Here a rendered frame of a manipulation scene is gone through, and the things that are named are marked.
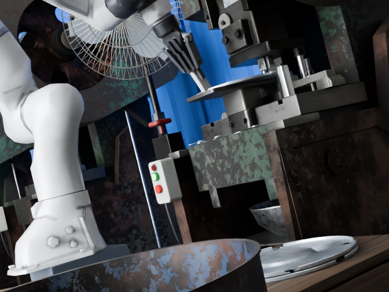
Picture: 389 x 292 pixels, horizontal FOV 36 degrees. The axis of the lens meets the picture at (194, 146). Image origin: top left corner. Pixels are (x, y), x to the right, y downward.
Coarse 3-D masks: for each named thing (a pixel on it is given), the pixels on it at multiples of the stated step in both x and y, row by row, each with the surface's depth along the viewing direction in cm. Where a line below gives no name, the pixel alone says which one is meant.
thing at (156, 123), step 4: (156, 120) 201; (160, 120) 201; (164, 120) 202; (168, 120) 203; (152, 124) 202; (156, 124) 201; (160, 124) 202; (164, 124) 206; (160, 128) 204; (160, 132) 204; (164, 132) 204
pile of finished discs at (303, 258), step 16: (304, 240) 133; (320, 240) 130; (336, 240) 125; (352, 240) 121; (272, 256) 123; (288, 256) 118; (304, 256) 116; (320, 256) 113; (336, 256) 109; (272, 272) 107; (288, 272) 106; (304, 272) 106
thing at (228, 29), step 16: (224, 0) 190; (240, 0) 184; (224, 16) 190; (240, 16) 186; (256, 16) 182; (272, 16) 186; (224, 32) 188; (240, 32) 182; (256, 32) 182; (272, 32) 185; (240, 48) 185
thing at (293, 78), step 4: (292, 76) 187; (296, 76) 188; (276, 80) 183; (292, 80) 186; (296, 80) 187; (272, 84) 185; (276, 84) 184; (260, 88) 189; (264, 88) 188; (268, 88) 187; (272, 88) 185; (276, 88) 184; (280, 88) 183; (264, 92) 188; (268, 92) 187; (272, 92) 186; (276, 92) 184; (264, 96) 189
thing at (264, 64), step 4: (268, 56) 189; (272, 56) 190; (260, 60) 191; (264, 60) 189; (268, 60) 189; (272, 60) 190; (260, 64) 191; (264, 64) 190; (268, 64) 189; (272, 64) 190; (260, 68) 191; (264, 68) 190
